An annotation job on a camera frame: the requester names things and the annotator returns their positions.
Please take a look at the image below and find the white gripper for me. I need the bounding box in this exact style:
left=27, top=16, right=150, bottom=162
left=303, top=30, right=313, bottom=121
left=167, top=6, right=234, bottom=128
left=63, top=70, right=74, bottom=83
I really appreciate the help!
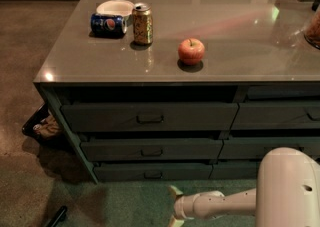
left=168, top=185, right=196, bottom=227

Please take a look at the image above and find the drawer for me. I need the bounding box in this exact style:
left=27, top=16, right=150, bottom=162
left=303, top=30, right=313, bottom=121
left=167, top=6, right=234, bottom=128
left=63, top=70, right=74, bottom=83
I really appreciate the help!
left=93, top=163, right=212, bottom=182
left=210, top=161, right=259, bottom=180
left=219, top=137, right=320, bottom=160
left=81, top=138, right=222, bottom=162
left=61, top=102, right=238, bottom=132
left=232, top=101, right=320, bottom=130

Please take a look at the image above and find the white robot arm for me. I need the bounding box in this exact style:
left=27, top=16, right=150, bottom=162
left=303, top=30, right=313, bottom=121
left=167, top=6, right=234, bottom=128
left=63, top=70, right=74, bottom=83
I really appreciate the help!
left=168, top=147, right=320, bottom=227

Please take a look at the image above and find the grey drawer cabinet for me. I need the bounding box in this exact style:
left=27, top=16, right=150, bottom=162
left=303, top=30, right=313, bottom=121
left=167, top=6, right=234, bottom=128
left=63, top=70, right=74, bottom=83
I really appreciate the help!
left=35, top=0, right=320, bottom=181

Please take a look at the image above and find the black object on floor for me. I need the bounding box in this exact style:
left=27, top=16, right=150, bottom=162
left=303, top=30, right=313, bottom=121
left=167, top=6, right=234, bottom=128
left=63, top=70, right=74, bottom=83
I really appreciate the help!
left=46, top=206, right=68, bottom=227

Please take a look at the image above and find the black bin with brown bag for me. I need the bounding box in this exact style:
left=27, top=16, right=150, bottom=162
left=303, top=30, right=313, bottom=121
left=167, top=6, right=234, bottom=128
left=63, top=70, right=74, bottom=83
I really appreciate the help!
left=22, top=104, right=66, bottom=148

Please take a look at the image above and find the red apple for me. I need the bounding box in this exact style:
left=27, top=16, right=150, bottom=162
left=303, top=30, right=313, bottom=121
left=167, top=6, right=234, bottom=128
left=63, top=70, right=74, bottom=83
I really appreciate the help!
left=178, top=38, right=205, bottom=66

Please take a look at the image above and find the gold soda can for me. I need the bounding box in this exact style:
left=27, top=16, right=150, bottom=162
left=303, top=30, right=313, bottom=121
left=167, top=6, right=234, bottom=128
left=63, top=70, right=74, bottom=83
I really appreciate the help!
left=132, top=2, right=153, bottom=45

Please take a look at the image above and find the blue pepsi can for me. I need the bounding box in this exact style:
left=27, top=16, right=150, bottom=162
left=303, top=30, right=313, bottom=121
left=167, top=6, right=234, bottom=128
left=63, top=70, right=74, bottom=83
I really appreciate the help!
left=90, top=14, right=127, bottom=35

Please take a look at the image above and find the white bowl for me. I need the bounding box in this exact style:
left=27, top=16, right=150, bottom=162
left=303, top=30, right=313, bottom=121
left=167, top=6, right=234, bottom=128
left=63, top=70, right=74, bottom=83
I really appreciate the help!
left=96, top=0, right=134, bottom=17

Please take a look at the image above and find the glass jar with snacks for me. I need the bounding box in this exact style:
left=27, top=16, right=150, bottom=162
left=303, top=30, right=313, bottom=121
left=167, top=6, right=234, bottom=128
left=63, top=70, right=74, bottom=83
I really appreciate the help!
left=304, top=8, right=320, bottom=49

